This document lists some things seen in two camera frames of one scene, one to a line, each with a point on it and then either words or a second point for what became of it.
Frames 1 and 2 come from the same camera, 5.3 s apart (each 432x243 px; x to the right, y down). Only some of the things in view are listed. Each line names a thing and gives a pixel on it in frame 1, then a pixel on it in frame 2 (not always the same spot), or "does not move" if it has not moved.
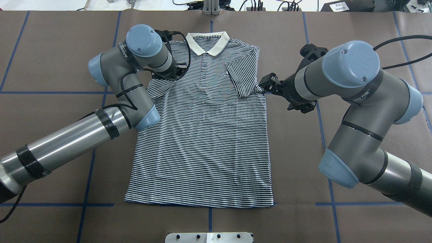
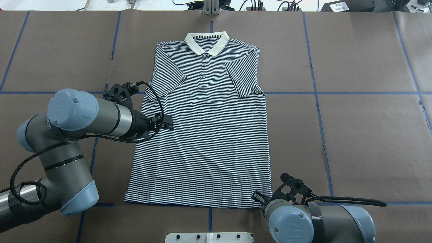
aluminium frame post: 211,7 does not move
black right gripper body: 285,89 → 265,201
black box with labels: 349,6 does not move
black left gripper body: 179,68 → 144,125
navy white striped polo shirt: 206,142 does not move
